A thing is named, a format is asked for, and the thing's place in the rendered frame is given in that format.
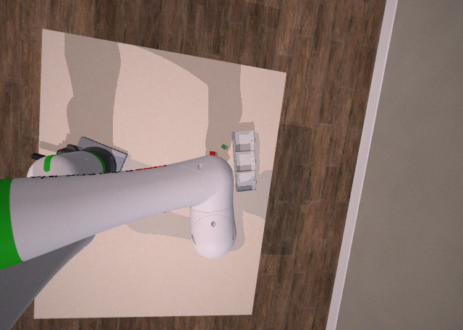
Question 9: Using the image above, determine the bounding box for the grey rack of three labelled bins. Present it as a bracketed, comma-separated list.
[231, 130, 257, 192]

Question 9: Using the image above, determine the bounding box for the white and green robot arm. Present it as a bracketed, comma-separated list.
[0, 144, 237, 330]

